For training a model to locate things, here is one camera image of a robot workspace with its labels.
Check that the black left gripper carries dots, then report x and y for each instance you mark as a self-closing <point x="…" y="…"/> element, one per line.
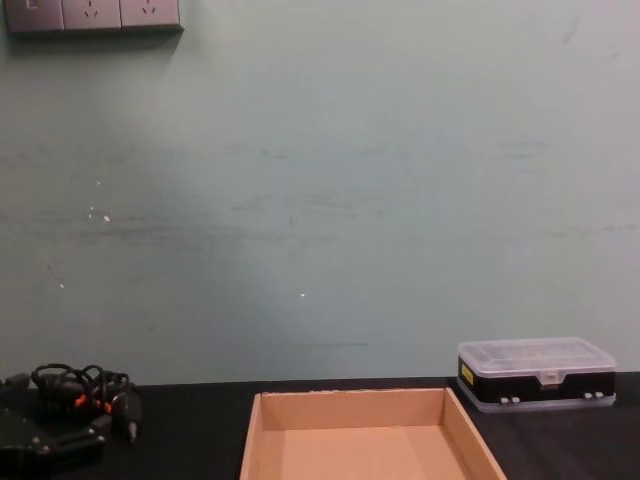
<point x="12" y="440"/>

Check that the black table cloth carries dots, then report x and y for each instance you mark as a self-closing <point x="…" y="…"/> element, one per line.
<point x="200" y="435"/>

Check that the shallow brown cardboard tray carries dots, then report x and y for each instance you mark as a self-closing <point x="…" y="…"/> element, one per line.
<point x="350" y="450"/>

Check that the clear plastic case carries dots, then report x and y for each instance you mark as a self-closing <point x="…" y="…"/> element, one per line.
<point x="535" y="357"/>

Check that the grey wall socket panel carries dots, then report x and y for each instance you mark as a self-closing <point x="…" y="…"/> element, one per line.
<point x="92" y="12"/>

